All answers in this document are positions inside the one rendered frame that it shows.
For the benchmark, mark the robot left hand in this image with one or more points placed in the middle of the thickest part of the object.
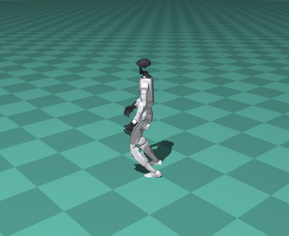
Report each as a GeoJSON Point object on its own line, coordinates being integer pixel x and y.
{"type": "Point", "coordinates": [129, 128]}

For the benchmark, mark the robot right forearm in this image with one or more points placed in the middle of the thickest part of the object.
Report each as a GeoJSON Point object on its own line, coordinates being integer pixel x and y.
{"type": "Point", "coordinates": [138, 101]}

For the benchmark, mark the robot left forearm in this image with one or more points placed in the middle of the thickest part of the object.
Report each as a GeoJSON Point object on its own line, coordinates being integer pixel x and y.
{"type": "Point", "coordinates": [138, 114]}

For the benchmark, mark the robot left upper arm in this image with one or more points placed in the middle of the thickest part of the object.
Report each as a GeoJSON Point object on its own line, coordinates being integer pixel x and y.
{"type": "Point", "coordinates": [144, 90]}

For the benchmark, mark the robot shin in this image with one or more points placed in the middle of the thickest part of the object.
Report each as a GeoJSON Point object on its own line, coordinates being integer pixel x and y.
{"type": "Point", "coordinates": [141, 159]}
{"type": "Point", "coordinates": [147, 149]}

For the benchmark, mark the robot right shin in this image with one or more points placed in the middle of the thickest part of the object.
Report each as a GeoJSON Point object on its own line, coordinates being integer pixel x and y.
{"type": "Point", "coordinates": [147, 149]}

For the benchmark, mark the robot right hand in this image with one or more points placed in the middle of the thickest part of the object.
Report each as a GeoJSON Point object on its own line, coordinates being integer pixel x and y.
{"type": "Point", "coordinates": [129, 109]}

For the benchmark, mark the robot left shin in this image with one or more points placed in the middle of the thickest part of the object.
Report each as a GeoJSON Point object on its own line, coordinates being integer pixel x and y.
{"type": "Point", "coordinates": [141, 159]}

